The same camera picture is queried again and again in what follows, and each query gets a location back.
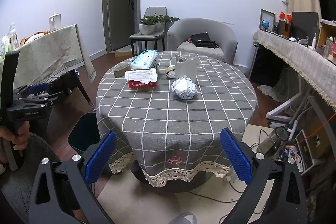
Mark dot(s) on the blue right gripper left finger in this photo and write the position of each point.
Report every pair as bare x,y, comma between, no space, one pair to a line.
96,157

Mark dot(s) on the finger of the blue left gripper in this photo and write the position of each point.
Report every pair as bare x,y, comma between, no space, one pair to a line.
36,89

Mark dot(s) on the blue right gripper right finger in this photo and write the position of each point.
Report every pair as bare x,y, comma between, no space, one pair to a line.
238,154

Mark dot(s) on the red SanDisk box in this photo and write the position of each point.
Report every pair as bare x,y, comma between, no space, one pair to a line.
138,84

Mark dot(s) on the white torn paper box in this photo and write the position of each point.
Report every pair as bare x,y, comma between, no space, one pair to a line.
143,76

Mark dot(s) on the blue white tissue pack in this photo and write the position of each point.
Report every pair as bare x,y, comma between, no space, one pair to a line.
145,60

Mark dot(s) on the black trash bin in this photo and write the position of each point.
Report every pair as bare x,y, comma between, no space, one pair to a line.
84,133

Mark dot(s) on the person's left hand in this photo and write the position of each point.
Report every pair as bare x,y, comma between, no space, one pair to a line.
20,140

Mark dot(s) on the beige side tablecloth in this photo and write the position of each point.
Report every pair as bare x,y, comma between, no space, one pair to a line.
51,55

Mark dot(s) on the white kettle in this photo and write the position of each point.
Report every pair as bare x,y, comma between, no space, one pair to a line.
55,22

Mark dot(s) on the grey checked tablecloth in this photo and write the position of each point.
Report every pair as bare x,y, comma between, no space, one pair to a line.
171,138

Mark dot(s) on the brown cardboard piece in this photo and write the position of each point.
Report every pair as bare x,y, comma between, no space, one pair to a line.
121,70

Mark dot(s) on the grey cardboard piece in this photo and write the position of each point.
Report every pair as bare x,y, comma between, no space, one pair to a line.
185,67

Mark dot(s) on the beige fringed desk cloth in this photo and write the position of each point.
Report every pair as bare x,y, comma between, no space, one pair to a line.
317,71

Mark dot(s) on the black handbag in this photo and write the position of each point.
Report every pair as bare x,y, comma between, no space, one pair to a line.
203,40

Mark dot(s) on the potted green plant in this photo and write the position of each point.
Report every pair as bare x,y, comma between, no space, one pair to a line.
150,24

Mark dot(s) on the grey armchair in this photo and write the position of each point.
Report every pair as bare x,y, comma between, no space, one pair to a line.
179,38

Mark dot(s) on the grey dining chair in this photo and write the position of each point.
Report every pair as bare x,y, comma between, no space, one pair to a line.
155,37

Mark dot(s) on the small blue globe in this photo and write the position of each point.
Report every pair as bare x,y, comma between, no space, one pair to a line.
265,24

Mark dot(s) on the black monitor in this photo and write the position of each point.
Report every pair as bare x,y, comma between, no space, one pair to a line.
304,24

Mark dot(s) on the wooden desk shelf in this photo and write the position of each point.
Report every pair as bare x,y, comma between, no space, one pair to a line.
326,40

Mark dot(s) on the picture frame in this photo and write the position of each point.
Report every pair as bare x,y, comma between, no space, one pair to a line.
267,15

